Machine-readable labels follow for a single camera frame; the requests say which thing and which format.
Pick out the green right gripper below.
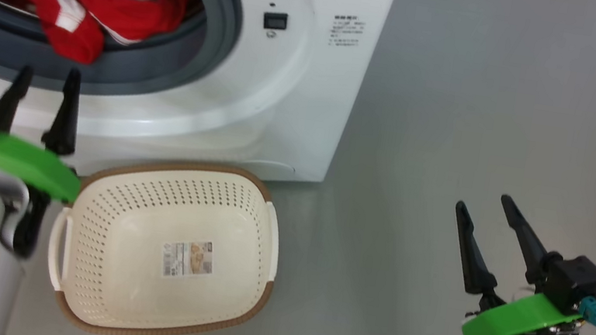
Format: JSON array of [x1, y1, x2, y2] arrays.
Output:
[[435, 187, 596, 335]]

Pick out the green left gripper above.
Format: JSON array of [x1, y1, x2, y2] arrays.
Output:
[[0, 56, 100, 205]]

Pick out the cream perforated laundry basket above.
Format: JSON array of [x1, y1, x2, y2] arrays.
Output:
[[36, 140, 293, 335]]

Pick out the printed paper food label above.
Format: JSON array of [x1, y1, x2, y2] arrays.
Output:
[[158, 234, 218, 286]]

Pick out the white front-load washing machine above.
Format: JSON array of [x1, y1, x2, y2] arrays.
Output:
[[0, 0, 401, 217]]

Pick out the round drain filter cover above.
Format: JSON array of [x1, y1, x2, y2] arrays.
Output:
[[243, 157, 298, 179]]

